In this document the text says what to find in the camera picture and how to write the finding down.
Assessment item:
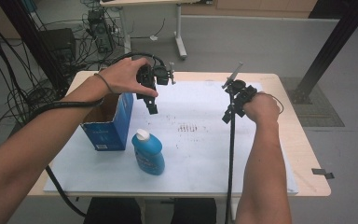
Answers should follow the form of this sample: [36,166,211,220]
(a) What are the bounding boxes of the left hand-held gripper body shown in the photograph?
[135,61,177,101]

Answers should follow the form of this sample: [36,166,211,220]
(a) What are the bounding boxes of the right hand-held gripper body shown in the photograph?
[221,61,259,117]

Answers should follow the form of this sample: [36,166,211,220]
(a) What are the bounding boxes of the blue cardboard box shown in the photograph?
[80,91,135,152]

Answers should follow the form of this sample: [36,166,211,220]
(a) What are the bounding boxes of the blue bottle with white cap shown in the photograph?
[131,128,166,176]

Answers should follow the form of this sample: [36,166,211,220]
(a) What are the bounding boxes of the person's right hand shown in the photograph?
[242,91,282,124]

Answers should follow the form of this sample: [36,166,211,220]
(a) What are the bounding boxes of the person's left hand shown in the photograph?
[98,57,159,98]

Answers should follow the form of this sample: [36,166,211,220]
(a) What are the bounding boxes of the black wrist band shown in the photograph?
[262,91,284,115]
[93,72,115,95]

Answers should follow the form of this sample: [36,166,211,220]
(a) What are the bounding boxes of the white desk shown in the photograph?
[99,0,214,61]

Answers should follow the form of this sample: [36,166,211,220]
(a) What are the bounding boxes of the white table mat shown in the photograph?
[43,80,299,196]

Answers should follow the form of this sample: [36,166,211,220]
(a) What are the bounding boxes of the grey floor mat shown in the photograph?
[279,77,346,128]

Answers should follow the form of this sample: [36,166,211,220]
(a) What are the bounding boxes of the white table leg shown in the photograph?
[229,197,239,222]

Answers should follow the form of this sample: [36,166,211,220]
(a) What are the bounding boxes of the person's right leg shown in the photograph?
[170,197,218,224]

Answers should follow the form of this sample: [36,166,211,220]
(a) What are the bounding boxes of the person's leg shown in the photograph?
[170,197,218,224]
[83,197,143,224]

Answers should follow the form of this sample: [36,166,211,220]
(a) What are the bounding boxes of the black tape strip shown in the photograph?
[310,167,336,180]

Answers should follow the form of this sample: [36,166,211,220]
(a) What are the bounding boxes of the black box case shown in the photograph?
[39,27,77,64]

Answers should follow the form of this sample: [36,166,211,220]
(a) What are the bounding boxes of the person's left leg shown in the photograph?
[83,197,143,224]

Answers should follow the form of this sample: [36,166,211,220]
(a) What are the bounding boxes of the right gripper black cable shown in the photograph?
[225,92,238,224]

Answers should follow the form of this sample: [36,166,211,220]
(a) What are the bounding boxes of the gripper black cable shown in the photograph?
[21,51,167,218]
[225,92,238,224]

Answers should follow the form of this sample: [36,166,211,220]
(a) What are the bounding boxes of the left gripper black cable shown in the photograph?
[21,51,167,218]

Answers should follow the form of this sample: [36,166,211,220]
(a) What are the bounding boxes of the black metal post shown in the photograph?
[0,0,73,96]
[286,0,358,105]

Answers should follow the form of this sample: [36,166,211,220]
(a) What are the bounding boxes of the tangle of black cables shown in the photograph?
[0,0,90,158]

